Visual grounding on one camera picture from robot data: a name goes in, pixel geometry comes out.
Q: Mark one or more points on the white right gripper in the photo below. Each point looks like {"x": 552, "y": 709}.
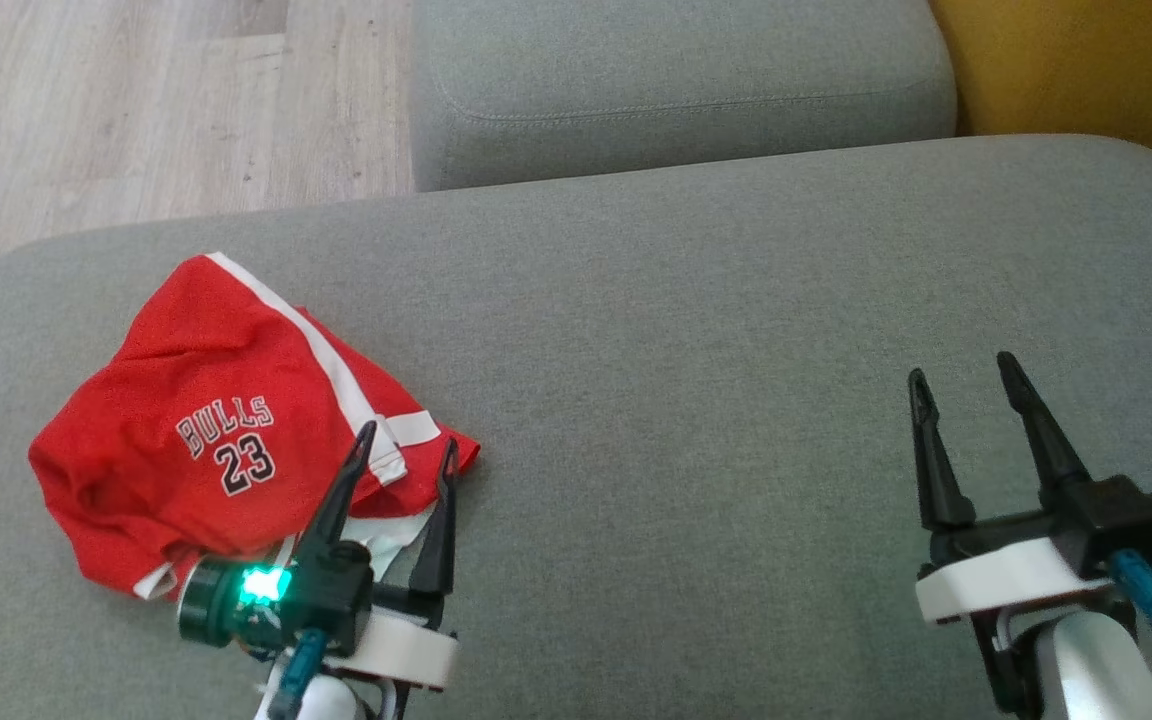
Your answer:
{"x": 1006, "y": 585}

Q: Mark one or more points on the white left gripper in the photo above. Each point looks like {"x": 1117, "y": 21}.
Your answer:
{"x": 406, "y": 650}

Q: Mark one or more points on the red Bulls 23 jersey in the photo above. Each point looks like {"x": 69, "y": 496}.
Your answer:
{"x": 391, "y": 535}

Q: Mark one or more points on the red shorts with white stripe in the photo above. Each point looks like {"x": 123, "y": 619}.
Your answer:
{"x": 206, "y": 370}

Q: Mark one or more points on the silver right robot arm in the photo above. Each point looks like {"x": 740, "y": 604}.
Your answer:
{"x": 1086, "y": 670}

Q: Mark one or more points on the large grey fabric sofa seat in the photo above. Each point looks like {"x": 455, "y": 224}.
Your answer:
{"x": 686, "y": 400}

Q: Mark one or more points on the yellow upholstered furniture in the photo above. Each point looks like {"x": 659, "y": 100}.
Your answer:
{"x": 1086, "y": 70}

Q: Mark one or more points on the small grey fabric sofa cushion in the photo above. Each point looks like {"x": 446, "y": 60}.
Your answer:
{"x": 676, "y": 80}

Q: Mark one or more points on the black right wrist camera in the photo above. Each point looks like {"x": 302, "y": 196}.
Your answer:
{"x": 1116, "y": 520}

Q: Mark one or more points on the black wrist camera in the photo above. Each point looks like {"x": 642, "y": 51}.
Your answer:
{"x": 226, "y": 600}
{"x": 1116, "y": 520}

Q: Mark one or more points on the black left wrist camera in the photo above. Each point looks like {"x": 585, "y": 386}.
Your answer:
{"x": 226, "y": 600}

